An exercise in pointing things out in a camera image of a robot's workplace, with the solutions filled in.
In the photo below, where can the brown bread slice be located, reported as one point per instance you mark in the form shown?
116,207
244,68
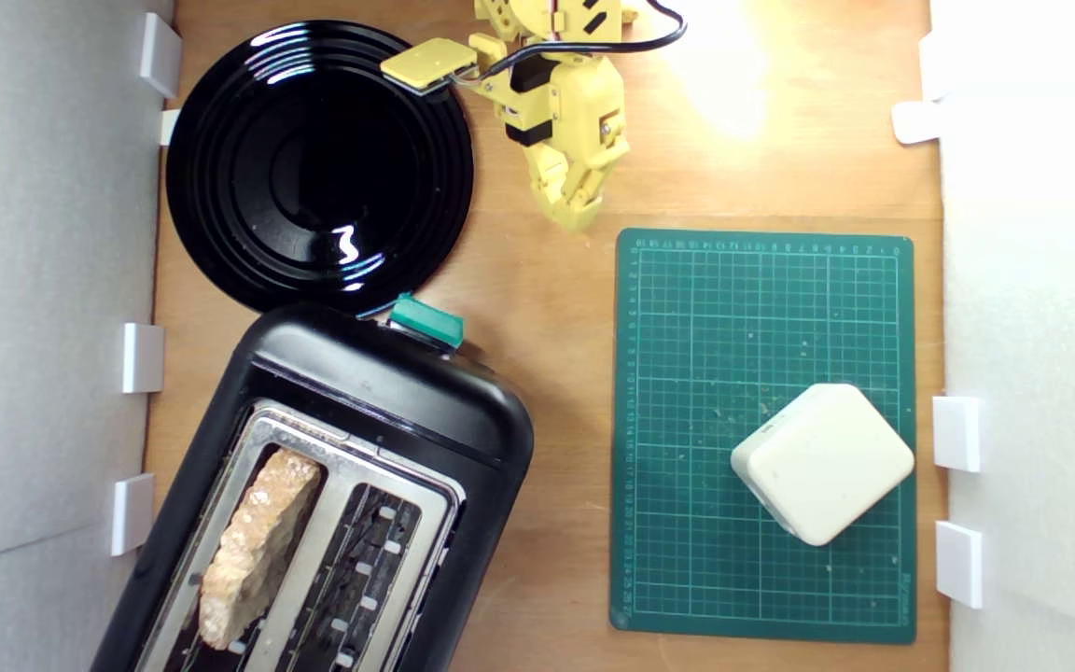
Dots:
258,541

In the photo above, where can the green toaster lever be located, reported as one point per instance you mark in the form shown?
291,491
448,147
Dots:
425,320

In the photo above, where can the black two-slot toaster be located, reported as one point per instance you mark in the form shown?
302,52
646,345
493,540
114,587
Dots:
388,383

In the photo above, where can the black plate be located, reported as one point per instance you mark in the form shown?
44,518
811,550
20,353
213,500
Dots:
314,168

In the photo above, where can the green cutting mat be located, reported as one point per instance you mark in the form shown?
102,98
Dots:
687,420

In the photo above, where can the white block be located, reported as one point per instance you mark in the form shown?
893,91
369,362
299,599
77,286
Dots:
822,462

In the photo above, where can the yellow wrist camera mount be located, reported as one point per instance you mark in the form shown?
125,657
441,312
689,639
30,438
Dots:
427,63

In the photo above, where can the white wall clip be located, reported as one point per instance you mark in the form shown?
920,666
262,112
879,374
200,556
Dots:
959,563
160,54
931,65
132,513
915,121
957,432
169,126
143,357

